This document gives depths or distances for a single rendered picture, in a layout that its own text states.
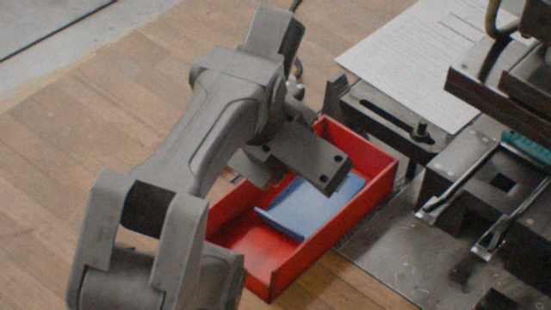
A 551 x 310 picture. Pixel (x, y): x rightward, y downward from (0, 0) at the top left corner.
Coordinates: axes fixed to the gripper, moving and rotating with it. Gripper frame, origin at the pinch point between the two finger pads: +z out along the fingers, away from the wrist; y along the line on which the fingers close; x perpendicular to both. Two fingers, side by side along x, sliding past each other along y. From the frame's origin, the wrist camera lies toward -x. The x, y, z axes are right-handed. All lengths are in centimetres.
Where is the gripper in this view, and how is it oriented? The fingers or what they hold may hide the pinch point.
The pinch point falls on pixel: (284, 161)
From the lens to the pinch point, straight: 130.7
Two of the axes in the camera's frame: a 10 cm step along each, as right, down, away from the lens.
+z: 2.1, 3.2, 9.2
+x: -7.7, -5.2, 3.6
